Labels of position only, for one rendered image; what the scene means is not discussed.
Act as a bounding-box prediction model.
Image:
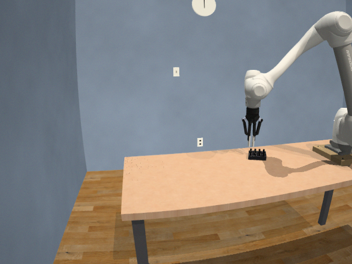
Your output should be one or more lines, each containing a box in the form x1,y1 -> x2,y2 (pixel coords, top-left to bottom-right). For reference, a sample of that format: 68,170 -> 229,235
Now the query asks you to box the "black knob box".
248,148 -> 266,161

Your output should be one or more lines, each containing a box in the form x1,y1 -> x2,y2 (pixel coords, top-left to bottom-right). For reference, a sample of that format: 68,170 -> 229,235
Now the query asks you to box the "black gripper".
242,107 -> 263,147

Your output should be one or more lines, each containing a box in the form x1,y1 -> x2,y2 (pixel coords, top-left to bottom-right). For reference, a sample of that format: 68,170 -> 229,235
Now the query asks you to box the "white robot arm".
244,11 -> 352,156

